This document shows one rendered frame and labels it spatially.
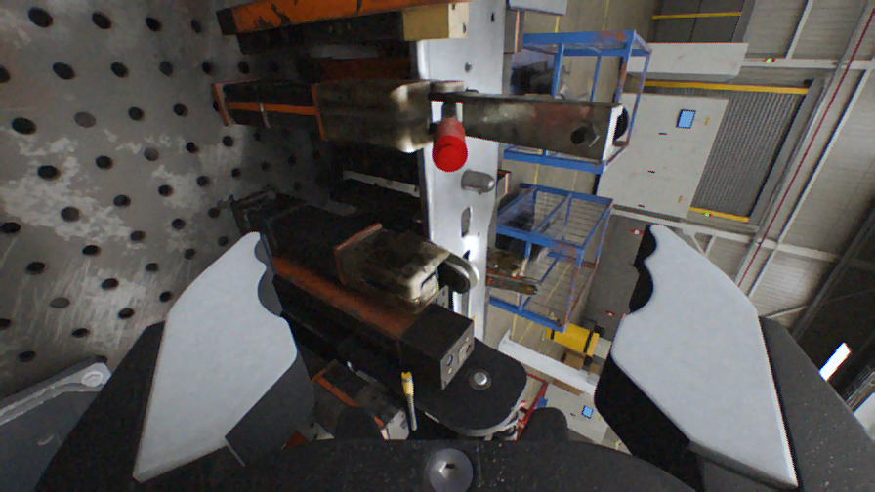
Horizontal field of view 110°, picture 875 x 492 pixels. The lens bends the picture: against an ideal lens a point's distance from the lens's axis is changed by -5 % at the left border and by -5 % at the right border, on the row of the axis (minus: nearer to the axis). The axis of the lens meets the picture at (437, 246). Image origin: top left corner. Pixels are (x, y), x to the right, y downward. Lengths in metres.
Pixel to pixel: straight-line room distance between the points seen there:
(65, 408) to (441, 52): 0.61
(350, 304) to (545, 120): 0.31
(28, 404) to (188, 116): 0.40
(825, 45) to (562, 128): 14.60
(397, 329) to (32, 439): 0.41
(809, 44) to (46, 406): 14.97
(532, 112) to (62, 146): 0.50
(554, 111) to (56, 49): 0.51
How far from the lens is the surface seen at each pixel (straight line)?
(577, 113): 0.26
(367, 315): 0.41
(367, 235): 0.44
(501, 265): 0.76
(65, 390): 0.63
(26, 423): 0.61
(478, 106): 0.31
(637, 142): 8.43
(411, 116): 0.32
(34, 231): 0.57
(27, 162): 0.55
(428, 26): 0.35
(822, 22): 14.85
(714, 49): 8.30
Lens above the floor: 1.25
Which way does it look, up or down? 30 degrees down
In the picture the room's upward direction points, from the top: 108 degrees clockwise
